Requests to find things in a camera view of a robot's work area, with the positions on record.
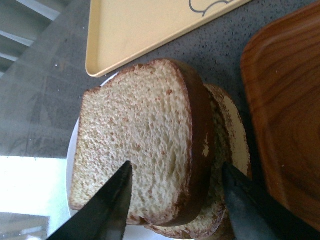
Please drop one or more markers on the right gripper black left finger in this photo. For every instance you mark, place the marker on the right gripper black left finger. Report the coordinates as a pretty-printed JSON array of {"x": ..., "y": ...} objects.
[{"x": 104, "y": 217}]

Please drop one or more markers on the brown wooden tray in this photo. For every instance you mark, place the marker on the brown wooden tray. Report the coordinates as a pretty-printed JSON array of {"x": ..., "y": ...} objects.
[{"x": 280, "y": 68}]

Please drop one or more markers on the bread slice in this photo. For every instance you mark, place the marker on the bread slice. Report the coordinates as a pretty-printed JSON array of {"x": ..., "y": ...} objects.
[
  {"x": 213, "y": 221},
  {"x": 158, "y": 117}
]

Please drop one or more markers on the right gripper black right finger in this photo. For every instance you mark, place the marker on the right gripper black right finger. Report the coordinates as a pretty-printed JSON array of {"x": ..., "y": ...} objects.
[{"x": 255, "y": 215}]

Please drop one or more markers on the yellow bear tray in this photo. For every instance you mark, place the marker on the yellow bear tray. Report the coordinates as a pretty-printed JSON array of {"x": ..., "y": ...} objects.
[{"x": 120, "y": 31}]

